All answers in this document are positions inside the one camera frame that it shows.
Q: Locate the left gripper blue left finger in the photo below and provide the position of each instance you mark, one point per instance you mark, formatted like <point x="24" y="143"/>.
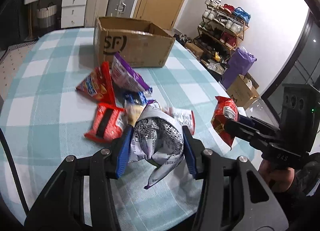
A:
<point x="122" y="150"/>

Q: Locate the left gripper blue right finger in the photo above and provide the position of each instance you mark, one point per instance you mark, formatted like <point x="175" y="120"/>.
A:
<point x="189" y="153"/>

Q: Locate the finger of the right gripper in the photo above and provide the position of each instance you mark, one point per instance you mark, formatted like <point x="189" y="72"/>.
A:
<point x="256" y="123"/>
<point x="246" y="133"/>

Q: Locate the white red snack pack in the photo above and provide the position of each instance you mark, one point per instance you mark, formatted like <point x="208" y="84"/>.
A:
<point x="184" y="116"/>

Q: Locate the red yellow snack bag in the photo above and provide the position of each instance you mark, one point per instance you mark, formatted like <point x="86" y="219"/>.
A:
<point x="225" y="109"/>

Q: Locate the red black snack pack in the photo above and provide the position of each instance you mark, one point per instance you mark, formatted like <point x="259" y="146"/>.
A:
<point x="108" y="124"/>

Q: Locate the clear cream biscuit pack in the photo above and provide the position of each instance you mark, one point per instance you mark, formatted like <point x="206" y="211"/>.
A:
<point x="133" y="112"/>

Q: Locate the blue cookie pack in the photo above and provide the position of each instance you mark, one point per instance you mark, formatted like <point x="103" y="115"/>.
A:
<point x="135" y="98"/>

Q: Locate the red triangular chip bag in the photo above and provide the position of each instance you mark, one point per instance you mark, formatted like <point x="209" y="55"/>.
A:
<point x="98" y="85"/>

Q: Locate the right hand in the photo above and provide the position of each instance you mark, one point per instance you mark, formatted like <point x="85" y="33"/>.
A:
<point x="283" y="179"/>

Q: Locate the cardboard box on floor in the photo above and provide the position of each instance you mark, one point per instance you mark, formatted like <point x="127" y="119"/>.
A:
<point x="243" y="92"/>

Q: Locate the wooden shoe rack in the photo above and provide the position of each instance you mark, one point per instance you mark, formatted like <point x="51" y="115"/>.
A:
<point x="221" y="29"/>

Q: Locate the SF cardboard box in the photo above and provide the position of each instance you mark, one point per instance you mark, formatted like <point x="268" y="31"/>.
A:
<point x="140" y="43"/>

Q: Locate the dotted floor rug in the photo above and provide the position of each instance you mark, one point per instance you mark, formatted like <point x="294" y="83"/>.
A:
<point x="11" y="60"/>

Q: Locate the woven laundry basket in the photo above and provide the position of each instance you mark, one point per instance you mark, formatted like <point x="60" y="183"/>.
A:
<point x="46" y="17"/>

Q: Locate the silver suitcase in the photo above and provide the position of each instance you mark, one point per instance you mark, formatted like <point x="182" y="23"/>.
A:
<point x="119" y="8"/>

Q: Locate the beige suitcase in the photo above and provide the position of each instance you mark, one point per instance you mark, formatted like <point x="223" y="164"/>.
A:
<point x="94" y="9"/>

